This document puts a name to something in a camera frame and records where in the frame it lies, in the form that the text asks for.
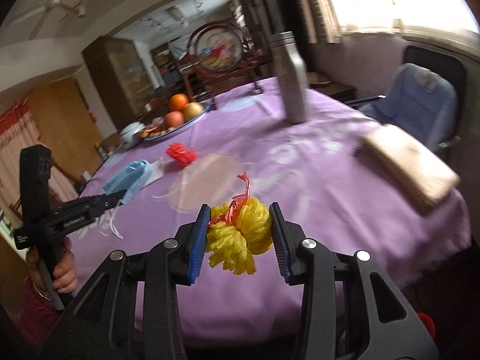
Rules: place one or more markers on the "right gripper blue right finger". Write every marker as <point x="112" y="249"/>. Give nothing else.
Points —
<point x="286" y="240"/>

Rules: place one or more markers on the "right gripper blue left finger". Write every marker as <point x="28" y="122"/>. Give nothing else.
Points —
<point x="197" y="243"/>

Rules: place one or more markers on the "yellow foam fruit net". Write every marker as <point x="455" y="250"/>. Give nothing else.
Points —
<point x="238" y="231"/>

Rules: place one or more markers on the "white floral paper napkin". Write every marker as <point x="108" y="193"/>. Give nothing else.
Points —
<point x="157" y="172"/>

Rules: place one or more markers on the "red foam fruit net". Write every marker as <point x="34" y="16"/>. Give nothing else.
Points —
<point x="181" y="155"/>

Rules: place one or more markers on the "blue face mask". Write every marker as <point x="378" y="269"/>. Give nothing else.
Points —
<point x="130" y="179"/>

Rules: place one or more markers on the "person's left hand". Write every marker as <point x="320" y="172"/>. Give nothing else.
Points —
<point x="65" y="272"/>

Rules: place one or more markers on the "purple tablecloth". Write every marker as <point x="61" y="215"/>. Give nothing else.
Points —
<point x="315" y="171"/>

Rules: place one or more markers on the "red apple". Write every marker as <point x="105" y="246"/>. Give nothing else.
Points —
<point x="174" y="119"/>

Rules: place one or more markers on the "white ceramic lidded jar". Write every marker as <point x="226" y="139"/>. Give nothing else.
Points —
<point x="129" y="137"/>

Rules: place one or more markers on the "yellow apple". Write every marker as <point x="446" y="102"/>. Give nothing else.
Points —
<point x="192" y="110"/>

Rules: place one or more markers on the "blue fruit plate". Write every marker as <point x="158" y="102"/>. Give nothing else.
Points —
<point x="159" y="132"/>

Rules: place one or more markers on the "orange fruit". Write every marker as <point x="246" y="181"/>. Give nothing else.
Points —
<point x="178" y="102"/>

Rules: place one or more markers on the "beige long box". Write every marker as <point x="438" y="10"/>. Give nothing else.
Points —
<point x="424" y="178"/>

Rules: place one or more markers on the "silver metal bottle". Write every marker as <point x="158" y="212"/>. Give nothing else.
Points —
<point x="291" y="75"/>

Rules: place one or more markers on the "brown glass cabinet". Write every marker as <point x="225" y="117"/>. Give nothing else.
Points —
<point x="120" y="77"/>

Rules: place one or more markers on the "round embroidered screen ornament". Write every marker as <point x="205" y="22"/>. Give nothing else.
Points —
<point x="222" y="58"/>

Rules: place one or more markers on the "checked window curtain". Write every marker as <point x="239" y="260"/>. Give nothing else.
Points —
<point x="321" y="22"/>

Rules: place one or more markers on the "white ceiling fan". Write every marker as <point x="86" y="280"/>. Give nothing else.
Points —
<point x="44" y="10"/>

